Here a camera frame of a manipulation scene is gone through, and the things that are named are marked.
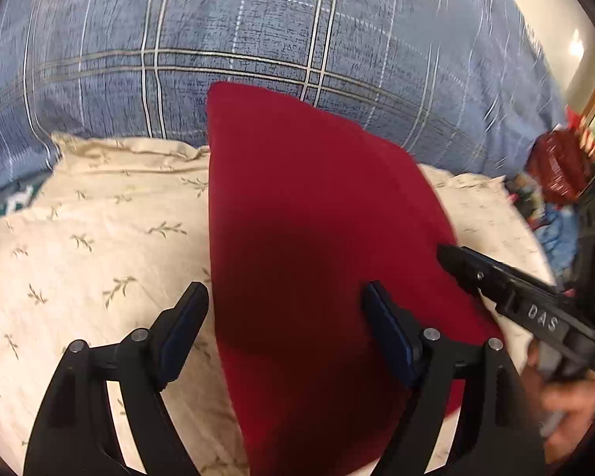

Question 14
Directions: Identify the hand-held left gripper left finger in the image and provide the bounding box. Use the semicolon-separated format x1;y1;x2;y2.
22;282;210;476

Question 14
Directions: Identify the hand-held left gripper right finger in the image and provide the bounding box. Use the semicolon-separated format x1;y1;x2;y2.
361;280;549;476

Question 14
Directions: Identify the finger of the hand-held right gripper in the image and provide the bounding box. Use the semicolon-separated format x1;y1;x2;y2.
436;244;515;312

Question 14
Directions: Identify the red shirt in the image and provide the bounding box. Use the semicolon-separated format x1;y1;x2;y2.
205;82;507;476

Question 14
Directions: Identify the person's right hand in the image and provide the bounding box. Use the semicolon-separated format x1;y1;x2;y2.
526;340;595;467

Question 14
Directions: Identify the blue cloth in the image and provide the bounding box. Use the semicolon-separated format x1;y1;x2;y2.
533;205;582;281

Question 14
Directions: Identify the cream floral bedsheet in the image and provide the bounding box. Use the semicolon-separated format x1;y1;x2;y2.
0;131;559;476

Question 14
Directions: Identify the red plastic bag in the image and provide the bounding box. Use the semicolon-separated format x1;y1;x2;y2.
527;128;592;205

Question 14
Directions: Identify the teal printed cloth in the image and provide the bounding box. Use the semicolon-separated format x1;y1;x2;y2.
0;181;48;226

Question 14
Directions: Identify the blue plaid pillow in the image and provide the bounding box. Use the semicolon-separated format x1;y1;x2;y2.
0;0;571;192

